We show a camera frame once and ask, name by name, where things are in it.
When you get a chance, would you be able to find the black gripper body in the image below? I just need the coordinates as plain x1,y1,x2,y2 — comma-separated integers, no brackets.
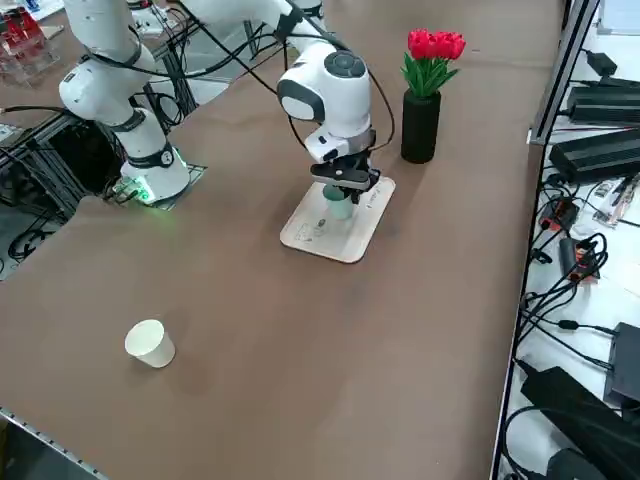
309,154,381,195

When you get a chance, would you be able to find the small green cup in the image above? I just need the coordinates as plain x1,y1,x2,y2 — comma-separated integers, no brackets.
323,185,354,221

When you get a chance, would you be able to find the small white cup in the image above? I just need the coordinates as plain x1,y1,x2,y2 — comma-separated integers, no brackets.
123,318,177,370

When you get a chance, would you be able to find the white tray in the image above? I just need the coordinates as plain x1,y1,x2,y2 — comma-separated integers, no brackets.
279,175,397,265

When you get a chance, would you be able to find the black cylindrical vase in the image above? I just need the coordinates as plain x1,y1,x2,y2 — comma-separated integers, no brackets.
400,90,442,165

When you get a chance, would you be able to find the red tulip bouquet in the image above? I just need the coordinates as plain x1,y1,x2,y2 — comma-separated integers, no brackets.
400,28,467,99

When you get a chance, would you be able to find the orange circuit device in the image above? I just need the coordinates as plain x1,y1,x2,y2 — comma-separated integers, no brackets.
542,197,581,232

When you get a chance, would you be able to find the black metal rack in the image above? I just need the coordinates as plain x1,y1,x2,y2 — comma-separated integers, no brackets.
0,112,126,226

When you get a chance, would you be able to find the small black power adapter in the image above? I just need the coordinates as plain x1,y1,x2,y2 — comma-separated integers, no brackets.
584,49,619,76

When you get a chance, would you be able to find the black box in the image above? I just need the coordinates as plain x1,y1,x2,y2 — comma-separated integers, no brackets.
602,322,640,407

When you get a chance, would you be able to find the clear acrylic shelf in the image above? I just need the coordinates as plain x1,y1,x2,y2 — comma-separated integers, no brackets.
0,0,64,89

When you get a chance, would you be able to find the aluminium frame post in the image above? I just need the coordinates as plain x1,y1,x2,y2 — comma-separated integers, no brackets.
528,0,601,146

